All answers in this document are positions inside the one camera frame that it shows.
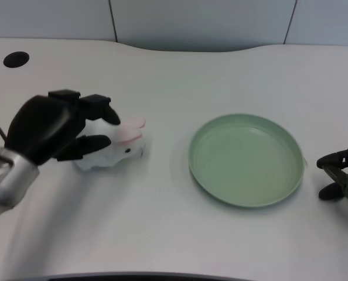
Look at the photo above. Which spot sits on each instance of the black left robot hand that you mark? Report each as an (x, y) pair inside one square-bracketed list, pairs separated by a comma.
[(45, 128)]

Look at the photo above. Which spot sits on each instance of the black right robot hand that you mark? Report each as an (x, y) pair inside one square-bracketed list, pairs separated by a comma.
[(341, 175)]

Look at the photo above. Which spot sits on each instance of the white plush rabbit doll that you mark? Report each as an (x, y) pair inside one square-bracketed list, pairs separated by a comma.
[(115, 146)]

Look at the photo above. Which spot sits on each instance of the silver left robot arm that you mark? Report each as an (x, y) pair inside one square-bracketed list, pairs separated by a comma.
[(7, 178)]

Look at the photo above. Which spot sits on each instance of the green round plate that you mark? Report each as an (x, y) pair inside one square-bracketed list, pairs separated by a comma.
[(246, 160)]

